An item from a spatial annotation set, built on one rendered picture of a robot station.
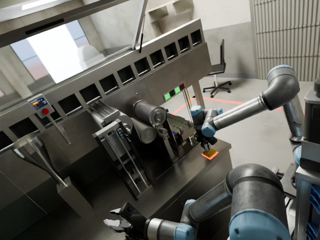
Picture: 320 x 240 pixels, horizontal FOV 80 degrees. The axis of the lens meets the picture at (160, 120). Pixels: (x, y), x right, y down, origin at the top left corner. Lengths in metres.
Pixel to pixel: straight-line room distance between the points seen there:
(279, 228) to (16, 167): 1.42
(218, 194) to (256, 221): 0.23
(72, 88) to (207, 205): 1.09
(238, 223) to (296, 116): 0.79
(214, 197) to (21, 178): 1.25
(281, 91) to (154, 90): 1.00
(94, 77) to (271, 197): 1.24
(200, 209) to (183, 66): 1.31
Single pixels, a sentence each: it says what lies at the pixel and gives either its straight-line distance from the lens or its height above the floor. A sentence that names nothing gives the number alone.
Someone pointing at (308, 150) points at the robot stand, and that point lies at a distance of 0.78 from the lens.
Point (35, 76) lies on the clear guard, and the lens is 1.26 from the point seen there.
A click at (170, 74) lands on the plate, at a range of 1.71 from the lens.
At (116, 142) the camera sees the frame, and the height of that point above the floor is 1.33.
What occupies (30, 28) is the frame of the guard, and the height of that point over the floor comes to 1.97.
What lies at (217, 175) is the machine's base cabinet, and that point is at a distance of 1.55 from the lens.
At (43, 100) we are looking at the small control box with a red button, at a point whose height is 1.68.
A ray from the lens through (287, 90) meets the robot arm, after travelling 0.96.
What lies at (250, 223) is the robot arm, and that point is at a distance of 0.47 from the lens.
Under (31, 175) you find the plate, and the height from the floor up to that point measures 1.24.
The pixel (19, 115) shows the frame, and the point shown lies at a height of 1.61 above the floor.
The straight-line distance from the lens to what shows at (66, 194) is 1.37.
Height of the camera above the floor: 1.88
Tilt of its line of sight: 30 degrees down
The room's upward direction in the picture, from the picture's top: 22 degrees counter-clockwise
